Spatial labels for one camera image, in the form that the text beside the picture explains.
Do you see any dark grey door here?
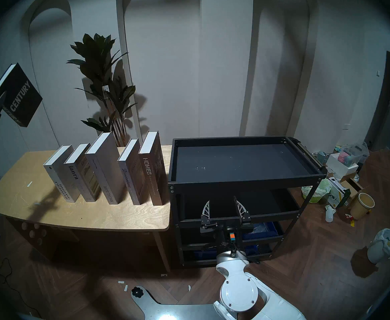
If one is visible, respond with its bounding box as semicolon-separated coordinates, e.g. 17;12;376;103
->
365;46;390;151

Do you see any clear plastic storage container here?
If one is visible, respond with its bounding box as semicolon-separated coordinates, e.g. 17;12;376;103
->
338;142;370;167

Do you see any grey metal robot base plate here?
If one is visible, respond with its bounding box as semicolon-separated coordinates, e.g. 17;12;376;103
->
131;286;235;320

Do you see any large grey SPECIAL ISSUE book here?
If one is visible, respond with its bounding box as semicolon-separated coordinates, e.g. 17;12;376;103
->
85;132;127;205

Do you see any yellow plastic bucket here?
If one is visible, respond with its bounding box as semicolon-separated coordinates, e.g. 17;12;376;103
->
349;193;375;220

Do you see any grey iaura book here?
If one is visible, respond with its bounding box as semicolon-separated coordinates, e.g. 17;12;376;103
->
64;143;101;202

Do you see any blue plastic bin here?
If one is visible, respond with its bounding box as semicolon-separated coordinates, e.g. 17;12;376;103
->
193;249;219;260

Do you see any white cardboard box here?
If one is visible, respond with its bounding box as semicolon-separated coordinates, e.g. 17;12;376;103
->
326;153;359;178

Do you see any brown cardboard box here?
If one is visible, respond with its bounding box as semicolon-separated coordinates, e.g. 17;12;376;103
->
340;179;364;198

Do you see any tall green potted plant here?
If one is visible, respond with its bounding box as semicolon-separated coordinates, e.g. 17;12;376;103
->
66;33;138;147

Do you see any black CENTURY book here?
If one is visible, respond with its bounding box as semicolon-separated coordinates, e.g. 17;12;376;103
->
0;63;43;127

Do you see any white trash bin with bag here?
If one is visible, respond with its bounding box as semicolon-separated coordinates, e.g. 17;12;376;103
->
367;228;390;264

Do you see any green and white carton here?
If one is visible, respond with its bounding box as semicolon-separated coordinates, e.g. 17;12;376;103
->
327;177;351;209

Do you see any grey Discontent book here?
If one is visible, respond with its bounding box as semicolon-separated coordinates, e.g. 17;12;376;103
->
117;138;149;205

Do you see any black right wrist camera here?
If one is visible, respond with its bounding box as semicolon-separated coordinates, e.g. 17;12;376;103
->
226;219;239;241

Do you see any silver book small black lettering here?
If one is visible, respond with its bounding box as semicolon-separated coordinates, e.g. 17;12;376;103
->
43;145;82;203

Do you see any brown HOMES book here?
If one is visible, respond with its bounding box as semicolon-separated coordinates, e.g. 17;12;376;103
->
138;131;169;206

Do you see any blue bin with clear bag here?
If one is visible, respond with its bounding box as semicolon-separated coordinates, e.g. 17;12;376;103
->
242;222;279;240

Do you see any green plastic bag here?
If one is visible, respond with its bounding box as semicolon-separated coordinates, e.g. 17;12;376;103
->
302;179;332;204

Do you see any light wooden display table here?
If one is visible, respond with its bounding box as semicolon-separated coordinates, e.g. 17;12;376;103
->
0;145;172;273

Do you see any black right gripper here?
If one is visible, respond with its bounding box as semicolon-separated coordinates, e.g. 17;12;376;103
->
200;195;252;250

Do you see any black metal shelf cart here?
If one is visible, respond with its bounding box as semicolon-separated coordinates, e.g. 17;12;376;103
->
167;136;328;268

